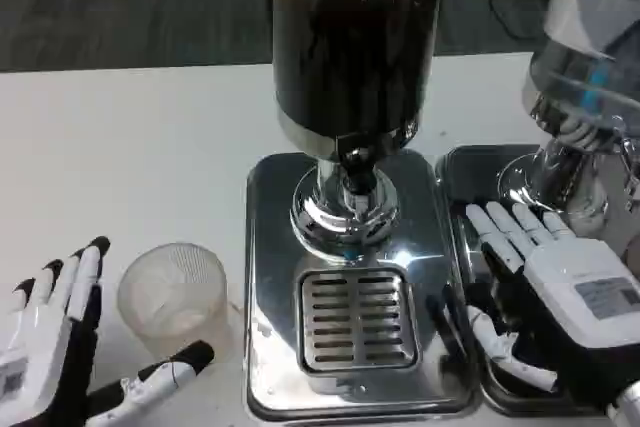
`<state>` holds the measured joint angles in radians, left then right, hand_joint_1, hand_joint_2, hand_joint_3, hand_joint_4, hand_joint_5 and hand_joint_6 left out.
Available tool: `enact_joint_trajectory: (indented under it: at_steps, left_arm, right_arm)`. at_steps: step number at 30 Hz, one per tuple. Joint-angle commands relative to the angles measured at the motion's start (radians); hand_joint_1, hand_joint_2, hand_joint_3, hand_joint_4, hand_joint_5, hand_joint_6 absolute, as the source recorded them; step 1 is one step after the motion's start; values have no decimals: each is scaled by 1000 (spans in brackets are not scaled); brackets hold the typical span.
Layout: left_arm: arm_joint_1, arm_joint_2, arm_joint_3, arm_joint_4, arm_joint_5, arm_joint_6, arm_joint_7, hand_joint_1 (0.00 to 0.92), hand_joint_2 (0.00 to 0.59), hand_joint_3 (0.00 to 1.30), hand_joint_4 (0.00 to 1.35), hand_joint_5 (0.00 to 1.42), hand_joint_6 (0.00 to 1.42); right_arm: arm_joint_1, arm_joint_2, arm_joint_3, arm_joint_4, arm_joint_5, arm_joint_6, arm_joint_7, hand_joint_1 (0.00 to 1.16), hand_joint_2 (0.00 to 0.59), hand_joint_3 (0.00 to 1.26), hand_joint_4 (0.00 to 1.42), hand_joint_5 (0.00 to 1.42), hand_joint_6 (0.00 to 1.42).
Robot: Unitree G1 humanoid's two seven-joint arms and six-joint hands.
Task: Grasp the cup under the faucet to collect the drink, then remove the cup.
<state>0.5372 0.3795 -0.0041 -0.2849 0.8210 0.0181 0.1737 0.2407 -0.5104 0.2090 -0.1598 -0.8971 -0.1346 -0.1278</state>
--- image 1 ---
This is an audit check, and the dark drink dispenser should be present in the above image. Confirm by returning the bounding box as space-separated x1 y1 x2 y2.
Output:
266 0 445 268

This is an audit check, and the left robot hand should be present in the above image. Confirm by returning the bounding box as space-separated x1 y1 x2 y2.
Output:
0 235 217 427

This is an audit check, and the clear ribbed glass cup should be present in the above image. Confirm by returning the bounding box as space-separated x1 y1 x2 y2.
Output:
117 242 236 364

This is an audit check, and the steel drip tray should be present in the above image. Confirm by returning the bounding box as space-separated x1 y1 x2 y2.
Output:
244 148 484 421
434 144 640 416

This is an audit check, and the black dispenser tap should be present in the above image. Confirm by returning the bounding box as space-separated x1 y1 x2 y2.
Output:
333 132 377 198

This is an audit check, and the slotted steel tray grid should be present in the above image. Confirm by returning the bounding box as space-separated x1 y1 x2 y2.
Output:
297 268 421 374

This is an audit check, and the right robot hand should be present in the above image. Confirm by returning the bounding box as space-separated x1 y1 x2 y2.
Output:
465 200 640 406

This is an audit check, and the black floor cable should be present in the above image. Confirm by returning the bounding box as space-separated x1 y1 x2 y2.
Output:
488 0 549 40

